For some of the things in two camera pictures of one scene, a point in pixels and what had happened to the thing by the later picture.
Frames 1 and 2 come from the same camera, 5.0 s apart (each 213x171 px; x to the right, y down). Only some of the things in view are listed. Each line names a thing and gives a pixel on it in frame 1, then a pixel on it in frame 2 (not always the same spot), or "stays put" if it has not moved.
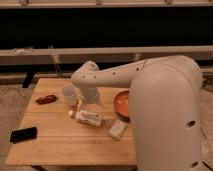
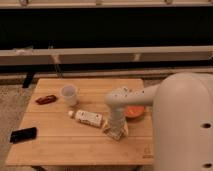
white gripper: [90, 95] -> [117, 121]
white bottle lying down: [92, 119] stays put
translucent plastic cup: [70, 94] stays put
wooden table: [56, 133] stays put
